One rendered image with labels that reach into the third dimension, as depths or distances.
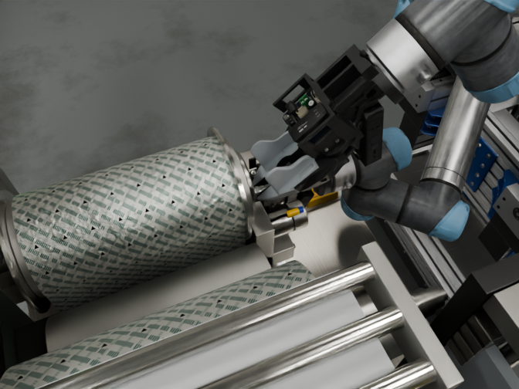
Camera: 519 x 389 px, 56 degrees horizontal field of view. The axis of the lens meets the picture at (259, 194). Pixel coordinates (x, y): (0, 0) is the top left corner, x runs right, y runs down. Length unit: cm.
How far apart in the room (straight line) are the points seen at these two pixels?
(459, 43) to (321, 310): 33
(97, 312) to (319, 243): 52
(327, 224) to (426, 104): 67
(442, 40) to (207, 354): 38
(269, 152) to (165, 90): 202
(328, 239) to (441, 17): 56
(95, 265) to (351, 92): 33
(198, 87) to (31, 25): 112
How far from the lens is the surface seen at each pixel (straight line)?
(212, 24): 300
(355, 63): 54
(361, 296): 43
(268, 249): 67
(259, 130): 237
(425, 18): 54
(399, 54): 54
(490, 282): 37
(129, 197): 55
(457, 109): 99
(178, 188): 55
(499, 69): 62
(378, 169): 82
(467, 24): 55
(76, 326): 58
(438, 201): 90
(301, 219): 66
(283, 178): 58
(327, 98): 53
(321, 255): 97
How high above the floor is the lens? 175
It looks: 55 degrees down
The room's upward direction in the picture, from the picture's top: straight up
